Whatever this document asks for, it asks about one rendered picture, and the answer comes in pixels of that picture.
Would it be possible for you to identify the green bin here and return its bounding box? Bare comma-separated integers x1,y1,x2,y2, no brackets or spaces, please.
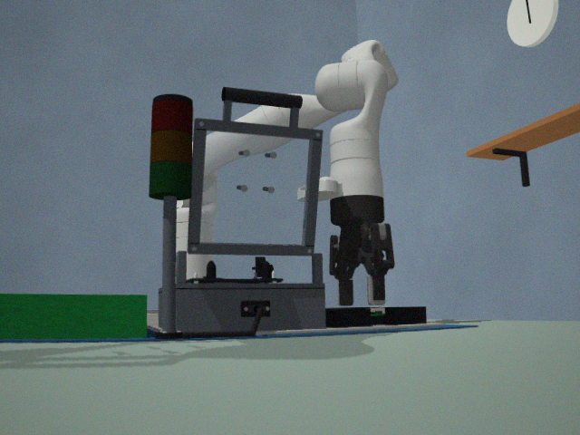
0,294,147,339

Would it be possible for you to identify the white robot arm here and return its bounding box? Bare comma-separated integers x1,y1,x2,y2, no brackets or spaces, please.
176,40,399,279

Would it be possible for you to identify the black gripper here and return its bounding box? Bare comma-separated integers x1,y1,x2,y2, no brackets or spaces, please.
329,195,395,306

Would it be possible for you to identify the green circuit board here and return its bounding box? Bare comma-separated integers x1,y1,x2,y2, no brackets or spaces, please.
371,307,386,316

